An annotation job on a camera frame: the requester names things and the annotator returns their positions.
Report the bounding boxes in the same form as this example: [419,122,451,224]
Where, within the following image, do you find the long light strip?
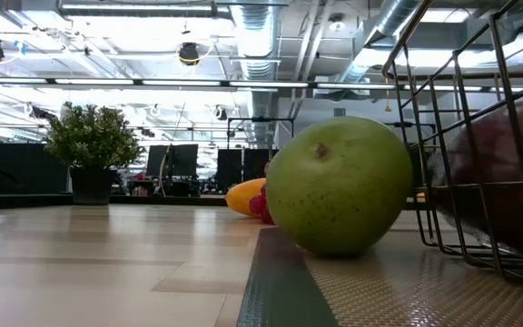
[0,76,523,92]

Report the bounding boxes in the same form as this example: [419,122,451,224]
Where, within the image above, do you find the green potted plant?
[43,103,143,206]

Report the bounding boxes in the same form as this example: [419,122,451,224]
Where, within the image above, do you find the dark red fruit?
[427,100,523,260]

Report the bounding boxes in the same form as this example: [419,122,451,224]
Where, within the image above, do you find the yellow orange mango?
[224,177,270,218]

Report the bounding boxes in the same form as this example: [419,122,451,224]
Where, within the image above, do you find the red grape bunch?
[248,183,276,226]

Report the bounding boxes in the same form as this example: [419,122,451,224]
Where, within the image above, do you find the black computer monitors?
[145,144,199,178]

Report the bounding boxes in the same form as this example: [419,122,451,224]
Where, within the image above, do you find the wire basket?
[381,0,523,290]

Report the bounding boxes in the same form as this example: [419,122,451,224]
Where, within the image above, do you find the grey bordered table mat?
[236,226,523,327]

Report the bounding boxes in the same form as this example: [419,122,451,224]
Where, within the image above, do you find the silver ventilation duct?
[333,0,422,84]
[232,4,281,151]

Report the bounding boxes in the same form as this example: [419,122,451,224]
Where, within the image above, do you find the green apple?
[264,115,415,256]

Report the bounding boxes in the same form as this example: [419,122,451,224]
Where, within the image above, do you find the black room partition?
[0,141,70,195]
[217,148,272,192]

